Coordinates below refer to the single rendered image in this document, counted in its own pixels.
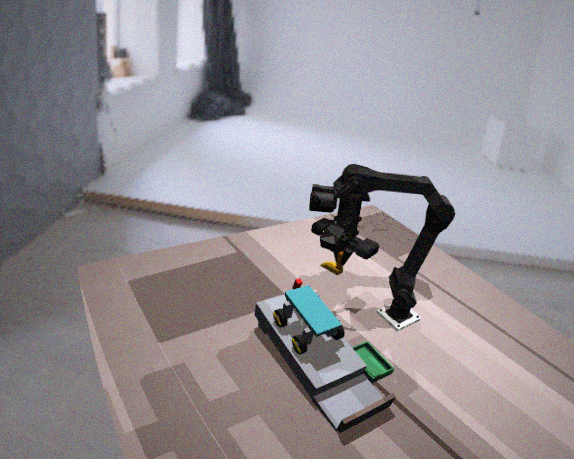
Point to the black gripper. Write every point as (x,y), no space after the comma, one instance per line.
(364,249)

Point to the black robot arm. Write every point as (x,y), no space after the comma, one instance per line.
(357,182)

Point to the green tray floor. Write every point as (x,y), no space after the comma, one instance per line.
(374,365)

